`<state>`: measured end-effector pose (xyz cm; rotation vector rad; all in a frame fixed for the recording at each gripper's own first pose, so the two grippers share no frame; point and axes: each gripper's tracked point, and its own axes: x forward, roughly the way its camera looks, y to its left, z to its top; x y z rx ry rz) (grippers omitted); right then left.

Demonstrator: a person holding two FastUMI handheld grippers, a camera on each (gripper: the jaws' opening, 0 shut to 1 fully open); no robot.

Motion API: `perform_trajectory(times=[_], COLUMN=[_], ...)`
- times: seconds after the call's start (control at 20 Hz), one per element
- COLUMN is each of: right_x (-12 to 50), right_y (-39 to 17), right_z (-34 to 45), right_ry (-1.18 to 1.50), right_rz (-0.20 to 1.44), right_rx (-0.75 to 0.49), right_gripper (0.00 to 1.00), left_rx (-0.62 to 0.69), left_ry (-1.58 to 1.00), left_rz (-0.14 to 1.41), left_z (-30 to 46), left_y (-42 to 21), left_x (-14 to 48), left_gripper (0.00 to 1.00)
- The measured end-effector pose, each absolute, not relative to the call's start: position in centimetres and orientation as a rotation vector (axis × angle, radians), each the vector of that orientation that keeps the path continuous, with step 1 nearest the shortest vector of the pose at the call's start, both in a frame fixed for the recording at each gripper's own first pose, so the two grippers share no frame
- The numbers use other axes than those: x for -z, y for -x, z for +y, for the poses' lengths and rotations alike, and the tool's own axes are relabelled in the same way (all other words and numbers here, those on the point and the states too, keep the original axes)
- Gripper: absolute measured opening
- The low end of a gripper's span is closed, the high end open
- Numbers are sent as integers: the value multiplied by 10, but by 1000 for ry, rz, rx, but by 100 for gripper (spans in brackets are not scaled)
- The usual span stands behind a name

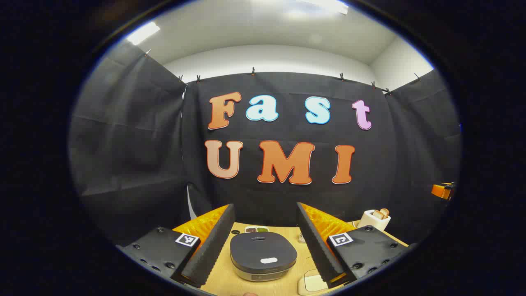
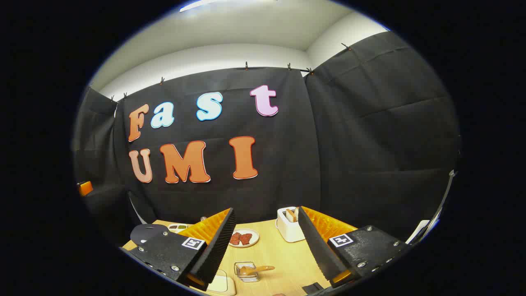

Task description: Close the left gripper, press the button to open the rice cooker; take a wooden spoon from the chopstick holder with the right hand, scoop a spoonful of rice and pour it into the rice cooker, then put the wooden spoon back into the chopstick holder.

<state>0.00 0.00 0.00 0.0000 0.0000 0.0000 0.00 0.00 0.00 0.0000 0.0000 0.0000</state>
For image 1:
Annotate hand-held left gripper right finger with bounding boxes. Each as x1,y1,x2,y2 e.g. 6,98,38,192
296,201,416,289

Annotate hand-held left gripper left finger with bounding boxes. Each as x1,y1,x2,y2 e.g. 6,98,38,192
118,203,236,289

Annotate black rice cooker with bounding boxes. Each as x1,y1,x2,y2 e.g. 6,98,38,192
229,231,298,282

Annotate white rectangular box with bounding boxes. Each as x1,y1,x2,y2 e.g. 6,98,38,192
298,268,329,296

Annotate white toaster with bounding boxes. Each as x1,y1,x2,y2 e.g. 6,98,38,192
358,208,391,231

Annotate black backdrop cloth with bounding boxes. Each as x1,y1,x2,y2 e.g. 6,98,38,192
69,41,461,247

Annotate ceiling light panel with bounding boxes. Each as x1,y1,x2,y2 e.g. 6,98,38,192
296,0,350,15
126,21,161,46

